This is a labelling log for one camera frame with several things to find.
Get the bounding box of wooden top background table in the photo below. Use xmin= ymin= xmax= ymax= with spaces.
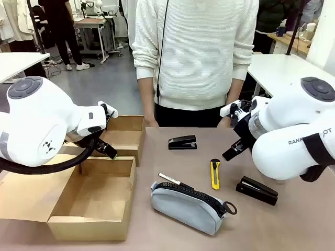
xmin=268 ymin=30 xmax=319 ymax=56

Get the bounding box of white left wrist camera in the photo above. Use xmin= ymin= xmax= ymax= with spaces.
xmin=98 ymin=101 xmax=118 ymax=120

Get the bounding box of yellow utility knife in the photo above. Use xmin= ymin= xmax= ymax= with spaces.
xmin=210 ymin=158 xmax=221 ymax=191

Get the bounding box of background person in dark jacket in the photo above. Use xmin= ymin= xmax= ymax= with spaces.
xmin=255 ymin=0 xmax=302 ymax=54

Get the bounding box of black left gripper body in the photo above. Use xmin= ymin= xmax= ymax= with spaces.
xmin=65 ymin=130 xmax=106 ymax=154

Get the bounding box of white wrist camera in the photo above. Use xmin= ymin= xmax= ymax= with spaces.
xmin=219 ymin=100 xmax=252 ymax=119
xmin=98 ymin=101 xmax=118 ymax=120

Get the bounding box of black stand pole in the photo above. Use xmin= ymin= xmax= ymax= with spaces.
xmin=26 ymin=0 xmax=47 ymax=55
xmin=286 ymin=0 xmax=307 ymax=56

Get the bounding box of standing person in black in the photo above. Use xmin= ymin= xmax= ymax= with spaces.
xmin=38 ymin=0 xmax=91 ymax=72

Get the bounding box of person's left hand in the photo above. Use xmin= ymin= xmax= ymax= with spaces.
xmin=216 ymin=117 xmax=232 ymax=128

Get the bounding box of white side table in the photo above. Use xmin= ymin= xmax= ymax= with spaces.
xmin=247 ymin=53 xmax=335 ymax=98
xmin=0 ymin=52 xmax=51 ymax=84

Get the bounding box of person in white sweater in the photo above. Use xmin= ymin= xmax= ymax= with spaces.
xmin=132 ymin=0 xmax=260 ymax=128

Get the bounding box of black left arm cable sleeve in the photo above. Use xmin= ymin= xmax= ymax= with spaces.
xmin=0 ymin=130 xmax=105 ymax=175

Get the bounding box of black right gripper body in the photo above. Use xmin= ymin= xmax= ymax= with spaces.
xmin=232 ymin=112 xmax=256 ymax=149

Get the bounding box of black stapler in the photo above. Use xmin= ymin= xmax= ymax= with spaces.
xmin=168 ymin=134 xmax=197 ymax=151
xmin=236 ymin=176 xmax=278 ymax=207

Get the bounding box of person's left forearm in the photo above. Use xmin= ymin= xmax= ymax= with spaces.
xmin=224 ymin=77 xmax=245 ymax=110

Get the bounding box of hanging white garment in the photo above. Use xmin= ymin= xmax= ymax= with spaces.
xmin=0 ymin=0 xmax=36 ymax=45

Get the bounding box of black right arm cable sleeve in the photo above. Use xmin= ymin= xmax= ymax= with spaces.
xmin=299 ymin=132 xmax=335 ymax=183

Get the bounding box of grey zipper pencil case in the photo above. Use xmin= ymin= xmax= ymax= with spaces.
xmin=150 ymin=181 xmax=238 ymax=236

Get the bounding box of open brown cardboard box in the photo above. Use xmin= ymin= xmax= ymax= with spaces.
xmin=0 ymin=142 xmax=137 ymax=242
xmin=90 ymin=115 xmax=146 ymax=167

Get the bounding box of person's right forearm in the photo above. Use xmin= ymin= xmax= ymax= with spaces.
xmin=138 ymin=76 xmax=158 ymax=121

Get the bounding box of person's right hand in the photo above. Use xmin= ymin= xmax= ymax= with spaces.
xmin=143 ymin=115 xmax=160 ymax=128

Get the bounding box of white pen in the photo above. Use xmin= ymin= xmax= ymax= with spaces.
xmin=158 ymin=172 xmax=195 ymax=191

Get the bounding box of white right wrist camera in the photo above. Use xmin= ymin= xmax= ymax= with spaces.
xmin=219 ymin=100 xmax=252 ymax=119

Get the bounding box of background work desk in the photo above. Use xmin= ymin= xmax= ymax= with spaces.
xmin=74 ymin=15 xmax=120 ymax=65

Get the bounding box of thin black hanging cord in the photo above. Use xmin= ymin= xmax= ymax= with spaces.
xmin=156 ymin=0 xmax=170 ymax=105

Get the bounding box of black arm cable sleeve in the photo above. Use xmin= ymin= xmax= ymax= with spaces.
xmin=0 ymin=130 xmax=105 ymax=175
xmin=299 ymin=132 xmax=335 ymax=183

